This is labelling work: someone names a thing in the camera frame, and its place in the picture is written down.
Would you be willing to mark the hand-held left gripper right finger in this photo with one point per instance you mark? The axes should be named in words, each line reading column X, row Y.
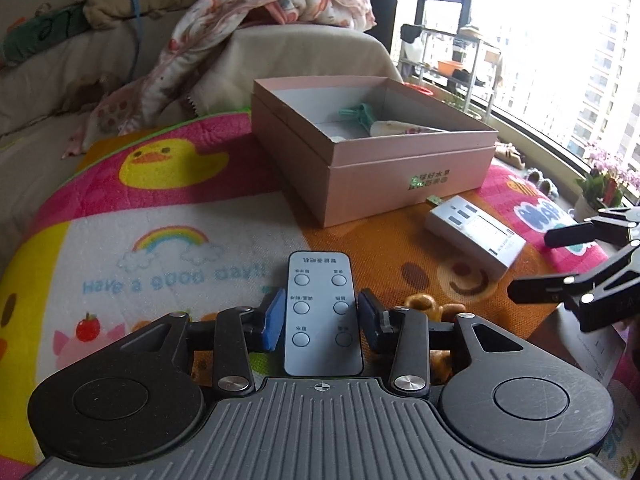
column 369, row 320

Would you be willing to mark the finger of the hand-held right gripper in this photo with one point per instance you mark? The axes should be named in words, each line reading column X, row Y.
column 540, row 290
column 570, row 235

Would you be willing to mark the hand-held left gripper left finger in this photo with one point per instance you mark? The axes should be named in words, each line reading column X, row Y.
column 273, row 320

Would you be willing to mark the grey remote control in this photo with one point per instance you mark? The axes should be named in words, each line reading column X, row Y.
column 320, row 310

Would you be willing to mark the brown round toy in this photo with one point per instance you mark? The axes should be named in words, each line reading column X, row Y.
column 425, row 302

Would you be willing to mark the white carton with label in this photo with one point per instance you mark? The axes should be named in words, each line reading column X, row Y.
column 470, row 230

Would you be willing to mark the pink cardboard box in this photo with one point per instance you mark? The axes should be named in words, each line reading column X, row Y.
column 380, row 180

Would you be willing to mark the teal plastic clip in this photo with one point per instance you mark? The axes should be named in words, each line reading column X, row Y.
column 356, row 112

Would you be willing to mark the white paper leaflet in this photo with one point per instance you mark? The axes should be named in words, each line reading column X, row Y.
column 595, row 355

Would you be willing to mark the pair of grey slippers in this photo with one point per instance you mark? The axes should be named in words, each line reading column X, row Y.
column 542, row 182

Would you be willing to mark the potted flowering plant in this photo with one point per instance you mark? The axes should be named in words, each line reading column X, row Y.
column 600, row 180

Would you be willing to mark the pair of beige shoes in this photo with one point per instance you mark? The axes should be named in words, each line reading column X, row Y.
column 510, row 155

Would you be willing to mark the colourful cartoon play mat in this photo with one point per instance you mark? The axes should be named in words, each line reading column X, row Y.
column 175, row 220

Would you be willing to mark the metal storage rack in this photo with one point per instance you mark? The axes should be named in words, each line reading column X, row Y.
column 475, row 60

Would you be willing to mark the orange plastic basin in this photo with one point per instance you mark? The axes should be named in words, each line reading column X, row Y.
column 449, row 66

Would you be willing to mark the red plastic basin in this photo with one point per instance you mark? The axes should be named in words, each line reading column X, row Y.
column 420, row 90

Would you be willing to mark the dark cloth on rack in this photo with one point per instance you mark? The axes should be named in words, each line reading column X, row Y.
column 412, row 33

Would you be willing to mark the beige sofa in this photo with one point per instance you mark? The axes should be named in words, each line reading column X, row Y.
column 280, row 60

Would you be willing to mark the pink printed blanket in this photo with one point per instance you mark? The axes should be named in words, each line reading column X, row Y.
column 310, row 5

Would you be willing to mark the beige pillow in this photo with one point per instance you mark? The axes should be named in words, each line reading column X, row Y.
column 115, row 2

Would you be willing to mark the green plush pillow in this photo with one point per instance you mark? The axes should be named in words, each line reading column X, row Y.
column 30, row 35

